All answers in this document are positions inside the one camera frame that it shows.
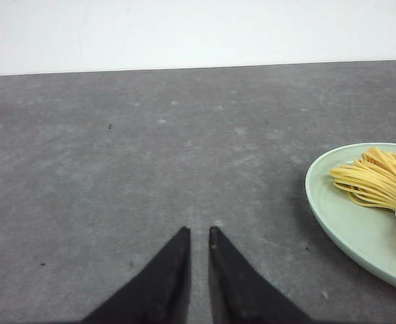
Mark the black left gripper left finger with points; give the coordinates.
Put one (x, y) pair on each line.
(160, 293)

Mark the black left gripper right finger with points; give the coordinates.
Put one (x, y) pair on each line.
(238, 293)

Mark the yellow vermicelli noodle bundle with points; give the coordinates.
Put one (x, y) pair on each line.
(369, 181)

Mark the light green plate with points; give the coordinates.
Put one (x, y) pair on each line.
(365, 234)

